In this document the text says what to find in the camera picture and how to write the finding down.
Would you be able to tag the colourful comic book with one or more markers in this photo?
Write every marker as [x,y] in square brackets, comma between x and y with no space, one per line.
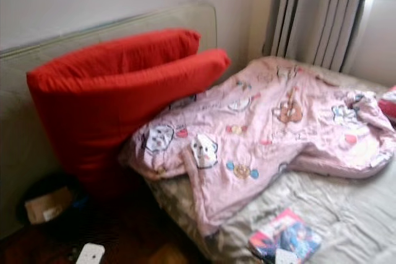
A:
[288,233]

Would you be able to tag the black round bin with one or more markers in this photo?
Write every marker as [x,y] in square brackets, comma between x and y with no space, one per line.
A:
[55,180]

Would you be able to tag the brown cardboard box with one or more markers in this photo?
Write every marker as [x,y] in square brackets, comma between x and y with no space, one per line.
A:
[46,205]

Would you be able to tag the red folded mattress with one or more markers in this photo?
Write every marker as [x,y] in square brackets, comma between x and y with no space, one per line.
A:
[111,103]

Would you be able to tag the pink cartoon print blanket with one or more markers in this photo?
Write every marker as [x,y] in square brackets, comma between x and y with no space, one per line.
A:
[272,122]

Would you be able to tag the grey pleated curtain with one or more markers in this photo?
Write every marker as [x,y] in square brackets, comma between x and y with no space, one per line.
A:
[315,17]

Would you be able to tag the bed with beige sheet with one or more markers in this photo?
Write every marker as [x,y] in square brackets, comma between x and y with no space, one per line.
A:
[346,208]

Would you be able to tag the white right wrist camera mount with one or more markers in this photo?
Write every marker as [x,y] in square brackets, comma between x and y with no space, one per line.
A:
[286,258]

